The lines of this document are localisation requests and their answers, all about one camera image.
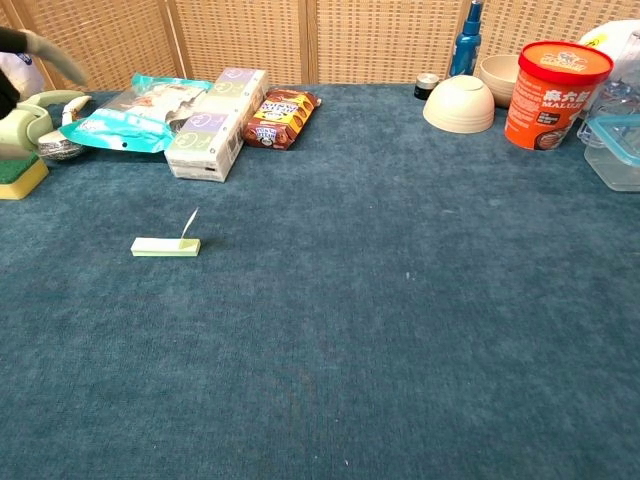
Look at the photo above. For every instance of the clear water bottle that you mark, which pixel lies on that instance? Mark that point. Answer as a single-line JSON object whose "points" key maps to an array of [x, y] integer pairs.
{"points": [[620, 97]]}

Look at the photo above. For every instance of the small black jar silver lid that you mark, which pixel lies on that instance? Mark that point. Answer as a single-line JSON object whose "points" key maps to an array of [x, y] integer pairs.
{"points": [[426, 86]]}

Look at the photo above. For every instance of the steel wool scrubber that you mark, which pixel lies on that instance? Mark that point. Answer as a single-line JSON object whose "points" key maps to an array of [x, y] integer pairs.
{"points": [[57, 150]]}

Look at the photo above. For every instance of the green lint roller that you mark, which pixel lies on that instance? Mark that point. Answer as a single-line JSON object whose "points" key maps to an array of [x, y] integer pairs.
{"points": [[20, 131]]}

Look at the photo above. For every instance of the wicker folding screen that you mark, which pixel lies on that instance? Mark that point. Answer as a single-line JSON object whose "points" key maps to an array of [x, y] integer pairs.
{"points": [[375, 40]]}

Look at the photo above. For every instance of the pastel tissue pack box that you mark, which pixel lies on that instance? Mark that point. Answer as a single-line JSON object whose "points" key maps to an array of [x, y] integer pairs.
{"points": [[210, 140]]}

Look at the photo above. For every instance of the brown chocolate cookie packet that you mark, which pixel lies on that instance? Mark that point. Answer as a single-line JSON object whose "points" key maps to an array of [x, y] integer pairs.
{"points": [[280, 120]]}

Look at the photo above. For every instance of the blue spray bottle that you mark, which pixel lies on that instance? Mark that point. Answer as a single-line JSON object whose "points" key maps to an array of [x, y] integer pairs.
{"points": [[466, 50]]}

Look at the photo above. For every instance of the white flour bag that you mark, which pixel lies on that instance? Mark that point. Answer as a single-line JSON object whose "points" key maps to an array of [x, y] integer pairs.
{"points": [[29, 77]]}

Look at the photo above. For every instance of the beige bowl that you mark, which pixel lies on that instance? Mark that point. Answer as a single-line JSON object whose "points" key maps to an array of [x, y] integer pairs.
{"points": [[457, 105], [502, 72]]}

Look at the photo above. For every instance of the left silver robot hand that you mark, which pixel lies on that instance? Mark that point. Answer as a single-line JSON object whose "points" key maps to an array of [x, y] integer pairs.
{"points": [[55, 52]]}

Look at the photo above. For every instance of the pale green strip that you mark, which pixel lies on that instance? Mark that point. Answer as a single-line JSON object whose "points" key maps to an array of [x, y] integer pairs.
{"points": [[160, 248]]}

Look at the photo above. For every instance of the green yellow sponge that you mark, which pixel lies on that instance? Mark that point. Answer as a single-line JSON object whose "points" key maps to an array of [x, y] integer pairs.
{"points": [[20, 175]]}

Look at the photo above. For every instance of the teal snack bag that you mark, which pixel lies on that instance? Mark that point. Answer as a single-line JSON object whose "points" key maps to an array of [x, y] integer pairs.
{"points": [[125, 120]]}

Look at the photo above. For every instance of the clear container blue lid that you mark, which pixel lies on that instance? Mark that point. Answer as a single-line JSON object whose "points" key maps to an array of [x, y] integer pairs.
{"points": [[615, 160]]}

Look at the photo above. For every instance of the teal table cloth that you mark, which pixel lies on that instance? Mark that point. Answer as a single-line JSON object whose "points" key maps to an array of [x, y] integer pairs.
{"points": [[350, 325]]}

